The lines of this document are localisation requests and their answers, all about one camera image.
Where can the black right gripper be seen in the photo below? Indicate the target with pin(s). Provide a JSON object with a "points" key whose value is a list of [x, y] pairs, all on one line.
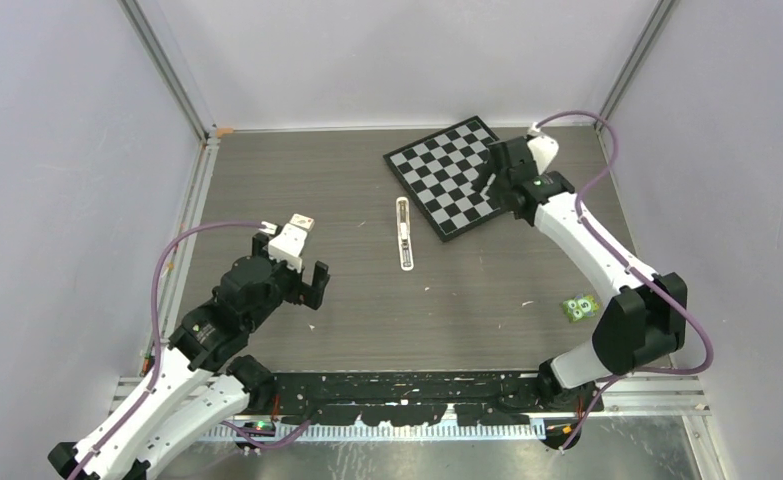
{"points": [[494, 190]]}

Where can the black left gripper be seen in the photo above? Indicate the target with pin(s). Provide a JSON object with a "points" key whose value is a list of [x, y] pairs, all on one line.
{"points": [[305, 292]]}

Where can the white stapler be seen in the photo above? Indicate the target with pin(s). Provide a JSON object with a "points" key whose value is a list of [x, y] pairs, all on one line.
{"points": [[402, 209]]}

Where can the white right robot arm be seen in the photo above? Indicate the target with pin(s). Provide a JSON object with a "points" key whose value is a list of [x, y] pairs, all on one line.
{"points": [[639, 322]]}

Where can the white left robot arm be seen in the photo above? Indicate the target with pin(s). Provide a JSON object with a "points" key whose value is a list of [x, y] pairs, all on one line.
{"points": [[205, 339]]}

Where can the white playing card box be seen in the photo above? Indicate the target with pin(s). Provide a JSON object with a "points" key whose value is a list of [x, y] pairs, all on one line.
{"points": [[303, 222]]}

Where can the black white chessboard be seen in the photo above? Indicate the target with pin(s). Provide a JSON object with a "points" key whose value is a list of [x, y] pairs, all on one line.
{"points": [[437, 173]]}

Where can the green cartoon card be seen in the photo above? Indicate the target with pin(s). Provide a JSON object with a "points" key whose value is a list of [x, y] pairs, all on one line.
{"points": [[580, 307]]}

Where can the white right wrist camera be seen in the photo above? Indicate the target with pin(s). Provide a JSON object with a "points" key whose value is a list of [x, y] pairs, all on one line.
{"points": [[543, 148]]}

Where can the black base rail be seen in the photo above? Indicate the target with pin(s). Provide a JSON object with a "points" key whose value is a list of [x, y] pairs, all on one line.
{"points": [[476, 398]]}

